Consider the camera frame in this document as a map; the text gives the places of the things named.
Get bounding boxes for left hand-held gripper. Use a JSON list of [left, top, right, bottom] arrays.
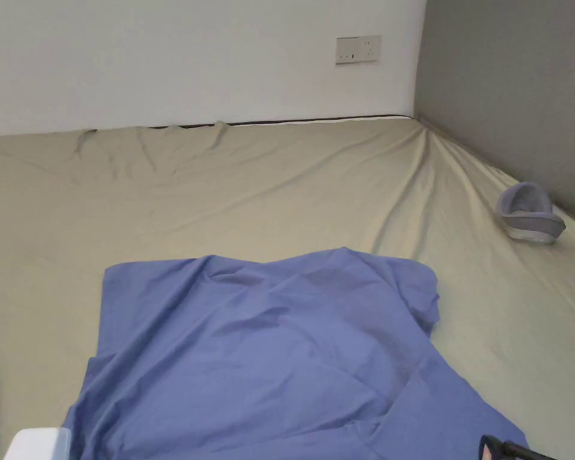
[[4, 428, 72, 460]]

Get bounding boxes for blue shirt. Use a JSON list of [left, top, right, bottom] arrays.
[[61, 246, 531, 460]]

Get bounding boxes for grey slipper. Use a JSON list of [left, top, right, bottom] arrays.
[[496, 181, 568, 245]]

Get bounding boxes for bed with beige sheet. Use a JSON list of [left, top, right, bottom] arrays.
[[0, 114, 575, 460]]

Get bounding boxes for beige wall socket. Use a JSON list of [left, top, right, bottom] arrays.
[[335, 34, 382, 65]]

